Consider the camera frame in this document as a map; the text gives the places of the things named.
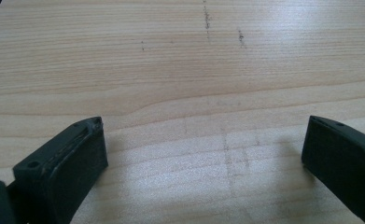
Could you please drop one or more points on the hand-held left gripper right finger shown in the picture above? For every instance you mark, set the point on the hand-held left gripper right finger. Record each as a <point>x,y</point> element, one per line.
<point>342,155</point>

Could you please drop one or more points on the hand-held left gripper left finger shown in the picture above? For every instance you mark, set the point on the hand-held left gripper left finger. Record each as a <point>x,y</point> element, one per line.
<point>65,168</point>

